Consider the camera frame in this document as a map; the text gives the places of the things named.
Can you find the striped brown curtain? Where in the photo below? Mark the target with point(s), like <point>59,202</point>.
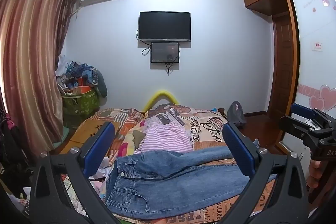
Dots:
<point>29,61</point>

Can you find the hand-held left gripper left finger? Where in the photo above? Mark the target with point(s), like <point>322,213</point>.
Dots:
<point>103,144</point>

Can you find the white crumpled cloth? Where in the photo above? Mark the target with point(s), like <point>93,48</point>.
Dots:
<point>102,174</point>

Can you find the yellow foam tube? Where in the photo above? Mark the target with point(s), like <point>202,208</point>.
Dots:
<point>161,99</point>

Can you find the black wall television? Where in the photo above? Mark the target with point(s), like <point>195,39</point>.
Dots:
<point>164,26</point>

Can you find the bed with patterned quilt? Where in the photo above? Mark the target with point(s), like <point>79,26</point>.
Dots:
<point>207,124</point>

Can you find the small black monitor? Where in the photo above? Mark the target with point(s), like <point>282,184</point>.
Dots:
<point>164,52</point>

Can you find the brown paw-print mat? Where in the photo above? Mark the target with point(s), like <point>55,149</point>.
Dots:
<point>84,134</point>

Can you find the green storage bag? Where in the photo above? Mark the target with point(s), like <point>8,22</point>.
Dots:
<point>80,104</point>

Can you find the pink striped shirt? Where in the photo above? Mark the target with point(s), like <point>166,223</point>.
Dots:
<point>164,140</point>

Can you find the olive cloth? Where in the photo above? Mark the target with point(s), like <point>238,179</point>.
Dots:
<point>137,136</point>

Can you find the pile of clothes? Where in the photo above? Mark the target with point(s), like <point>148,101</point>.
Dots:
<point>78,77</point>

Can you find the person's right hand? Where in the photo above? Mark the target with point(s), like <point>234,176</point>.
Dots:
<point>314,172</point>

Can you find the grey bag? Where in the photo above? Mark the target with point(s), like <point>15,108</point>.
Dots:
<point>236,113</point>

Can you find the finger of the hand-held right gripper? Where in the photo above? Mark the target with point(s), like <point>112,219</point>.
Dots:
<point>302,109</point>
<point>296,125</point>

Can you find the blue denim pants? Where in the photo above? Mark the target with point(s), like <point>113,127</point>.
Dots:
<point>168,182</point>

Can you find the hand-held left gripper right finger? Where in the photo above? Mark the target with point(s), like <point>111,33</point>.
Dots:
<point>237,146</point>

